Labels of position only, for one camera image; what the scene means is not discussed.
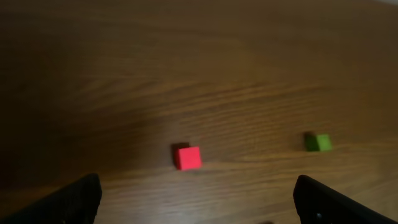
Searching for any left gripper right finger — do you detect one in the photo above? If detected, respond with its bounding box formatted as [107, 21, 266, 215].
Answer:
[292, 174, 398, 224]

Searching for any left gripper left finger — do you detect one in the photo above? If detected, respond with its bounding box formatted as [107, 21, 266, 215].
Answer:
[0, 173, 103, 224]

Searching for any red cube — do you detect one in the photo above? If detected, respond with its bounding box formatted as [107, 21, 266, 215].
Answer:
[172, 144, 203, 172]

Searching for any green cube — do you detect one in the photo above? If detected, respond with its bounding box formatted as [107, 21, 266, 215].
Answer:
[303, 133, 334, 153]

